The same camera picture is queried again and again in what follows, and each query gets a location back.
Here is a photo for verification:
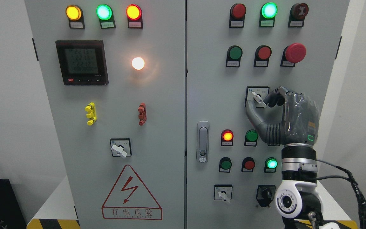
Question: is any green push button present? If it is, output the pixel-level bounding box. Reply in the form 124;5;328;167
218;157;232;173
226;45;243;68

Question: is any top left red indicator light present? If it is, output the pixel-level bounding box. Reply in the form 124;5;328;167
126;4;143;29

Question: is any lower red push button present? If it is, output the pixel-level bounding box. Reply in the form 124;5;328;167
241;157;255;173

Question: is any lower green push button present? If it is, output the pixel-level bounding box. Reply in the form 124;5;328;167
218;157;232;173

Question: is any red electrical warning triangle sticker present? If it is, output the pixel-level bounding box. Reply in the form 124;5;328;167
101;165;163;220

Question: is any white glowing lamp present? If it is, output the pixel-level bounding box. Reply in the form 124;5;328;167
131;57;145;71

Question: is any grey robotic right hand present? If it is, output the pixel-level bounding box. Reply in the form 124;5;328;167
246;87;320;145

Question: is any top left green indicator light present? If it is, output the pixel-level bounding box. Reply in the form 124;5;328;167
96;4;116;29

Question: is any lower lit green indicator light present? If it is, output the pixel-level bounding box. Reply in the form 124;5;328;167
264;157;278;173

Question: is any middle lit red indicator light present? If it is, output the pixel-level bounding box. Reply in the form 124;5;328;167
220;129;234;146

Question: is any right cabinet door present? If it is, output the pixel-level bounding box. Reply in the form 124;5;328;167
186;0;349;229

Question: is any top right green indicator light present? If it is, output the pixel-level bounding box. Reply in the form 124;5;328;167
259;2;278;27

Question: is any cabinet door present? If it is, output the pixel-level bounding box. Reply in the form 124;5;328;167
25;0;186;229
186;0;349;229

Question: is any yellow indicator light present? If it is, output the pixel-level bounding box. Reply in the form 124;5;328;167
66;5;85;29

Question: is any dark red buzzer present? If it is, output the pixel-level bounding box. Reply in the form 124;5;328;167
288;3;309;28

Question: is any red push button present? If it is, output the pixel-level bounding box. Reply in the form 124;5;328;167
253;45;272;67
241;157;255;173

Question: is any middle green indicator light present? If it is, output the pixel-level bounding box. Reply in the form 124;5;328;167
244;129;259;147

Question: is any left cabinet door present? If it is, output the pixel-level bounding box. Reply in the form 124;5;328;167
25;0;186;229

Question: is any black digital power meter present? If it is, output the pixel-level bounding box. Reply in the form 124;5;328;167
55;40;109;86

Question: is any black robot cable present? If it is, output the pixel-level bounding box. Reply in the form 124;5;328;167
315;159;366;229

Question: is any left door grey rotary switch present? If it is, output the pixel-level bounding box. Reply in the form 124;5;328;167
110;138;132;158

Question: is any upper red push button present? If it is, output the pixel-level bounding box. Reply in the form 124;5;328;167
253;45;272;67

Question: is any red emergency stop button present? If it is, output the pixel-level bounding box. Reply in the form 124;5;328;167
280;43;306;67

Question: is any upper green push button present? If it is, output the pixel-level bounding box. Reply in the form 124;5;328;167
226;45;243;68

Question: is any silver door handle lock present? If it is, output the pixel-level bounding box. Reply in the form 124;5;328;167
196;121;210;163

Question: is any yellow terminal connector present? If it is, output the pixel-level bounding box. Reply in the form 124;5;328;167
85;102;97;126

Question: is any top right red indicator light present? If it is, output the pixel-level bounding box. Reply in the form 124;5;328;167
228;3;247;28

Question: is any black rotary knob switch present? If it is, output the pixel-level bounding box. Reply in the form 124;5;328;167
256;185;276;207

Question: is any red terminal connector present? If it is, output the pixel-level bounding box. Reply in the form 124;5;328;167
138;103;147;126

